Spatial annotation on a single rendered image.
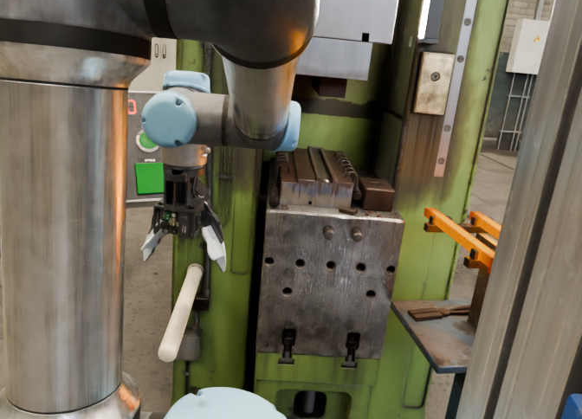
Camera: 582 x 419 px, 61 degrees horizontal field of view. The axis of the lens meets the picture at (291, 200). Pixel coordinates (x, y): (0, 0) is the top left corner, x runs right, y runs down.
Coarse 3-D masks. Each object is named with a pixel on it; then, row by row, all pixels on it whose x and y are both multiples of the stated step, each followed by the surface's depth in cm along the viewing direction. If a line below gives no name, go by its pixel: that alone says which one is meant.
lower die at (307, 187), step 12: (288, 156) 167; (300, 156) 164; (312, 156) 161; (324, 156) 163; (300, 168) 149; (312, 168) 150; (336, 168) 152; (288, 180) 138; (300, 180) 137; (312, 180) 137; (336, 180) 137; (348, 180) 140; (288, 192) 138; (300, 192) 138; (312, 192) 138; (324, 192) 138; (336, 192) 138; (348, 192) 138; (300, 204) 139; (312, 204) 139; (324, 204) 139; (336, 204) 139; (348, 204) 139
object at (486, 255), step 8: (432, 208) 135; (440, 216) 128; (440, 224) 126; (448, 224) 123; (456, 224) 124; (448, 232) 122; (456, 232) 119; (464, 232) 119; (456, 240) 118; (464, 240) 115; (472, 240) 114; (480, 248) 109; (488, 248) 110; (480, 256) 109; (488, 256) 106; (488, 264) 106; (488, 272) 104
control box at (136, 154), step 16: (128, 96) 121; (144, 96) 122; (128, 128) 119; (128, 144) 118; (128, 160) 117; (144, 160) 119; (160, 160) 121; (128, 176) 117; (128, 192) 116; (128, 208) 122
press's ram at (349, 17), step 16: (320, 0) 122; (336, 0) 122; (352, 0) 123; (368, 0) 123; (384, 0) 123; (320, 16) 124; (336, 16) 124; (352, 16) 124; (368, 16) 124; (384, 16) 124; (320, 32) 125; (336, 32) 125; (352, 32) 125; (368, 32) 125; (384, 32) 125
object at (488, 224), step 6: (480, 216) 131; (486, 216) 132; (480, 222) 130; (486, 222) 128; (492, 222) 128; (486, 228) 128; (492, 228) 125; (498, 228) 124; (492, 234) 125; (498, 234) 122
